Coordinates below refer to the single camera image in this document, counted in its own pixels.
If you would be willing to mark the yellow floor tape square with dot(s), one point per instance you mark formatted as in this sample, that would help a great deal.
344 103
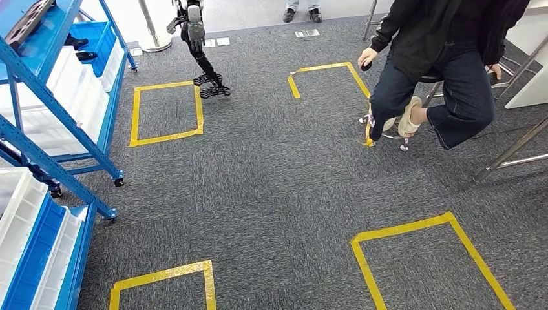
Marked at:
162 274

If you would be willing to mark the humanoid robot's grey hand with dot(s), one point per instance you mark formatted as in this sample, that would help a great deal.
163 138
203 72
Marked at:
196 34

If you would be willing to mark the silver floor outlet plate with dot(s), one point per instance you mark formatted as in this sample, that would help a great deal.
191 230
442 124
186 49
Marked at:
300 34
136 51
209 43
313 32
223 41

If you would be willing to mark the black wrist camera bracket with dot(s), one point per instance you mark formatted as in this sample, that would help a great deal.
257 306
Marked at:
175 23

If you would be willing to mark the black round disc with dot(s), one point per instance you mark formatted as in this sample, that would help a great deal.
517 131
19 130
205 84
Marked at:
367 66

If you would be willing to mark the small blue bin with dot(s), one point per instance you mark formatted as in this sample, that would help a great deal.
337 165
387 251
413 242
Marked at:
100 47

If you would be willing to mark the small black part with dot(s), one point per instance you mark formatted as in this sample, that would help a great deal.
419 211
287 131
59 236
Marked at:
85 55
76 42

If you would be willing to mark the black legged humanoid robot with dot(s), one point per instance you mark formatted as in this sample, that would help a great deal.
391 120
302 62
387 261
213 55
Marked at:
205 64

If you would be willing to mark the small white bin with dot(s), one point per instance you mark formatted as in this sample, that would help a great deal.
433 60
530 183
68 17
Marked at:
113 64

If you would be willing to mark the humanoid robot's silver arm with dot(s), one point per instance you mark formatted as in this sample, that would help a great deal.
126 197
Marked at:
194 13

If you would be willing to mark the person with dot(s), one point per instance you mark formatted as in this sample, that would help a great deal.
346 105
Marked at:
428 34
302 13

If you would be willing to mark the blue plastic crate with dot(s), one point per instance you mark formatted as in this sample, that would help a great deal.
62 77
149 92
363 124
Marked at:
38 252

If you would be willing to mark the person's hand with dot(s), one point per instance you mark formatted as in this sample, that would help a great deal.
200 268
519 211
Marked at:
366 55
495 70

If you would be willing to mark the black plastic piece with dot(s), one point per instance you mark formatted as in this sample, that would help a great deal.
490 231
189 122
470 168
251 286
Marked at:
25 23

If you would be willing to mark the white cabinet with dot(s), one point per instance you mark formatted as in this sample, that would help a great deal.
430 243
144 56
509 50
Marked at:
531 85

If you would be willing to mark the silver pole round base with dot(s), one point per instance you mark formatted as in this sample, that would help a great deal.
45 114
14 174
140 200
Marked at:
155 40

